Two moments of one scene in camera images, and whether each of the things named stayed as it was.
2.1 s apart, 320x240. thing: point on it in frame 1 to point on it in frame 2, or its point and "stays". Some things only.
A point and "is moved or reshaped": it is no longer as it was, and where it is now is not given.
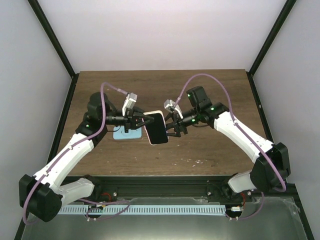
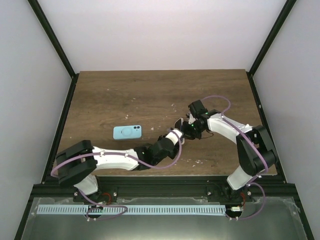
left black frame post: [41, 15] stays
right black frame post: [283, 15] stays
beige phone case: [154, 112] is moved or reshaped
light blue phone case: [119, 133] stays
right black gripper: [177, 124] to [186, 134]
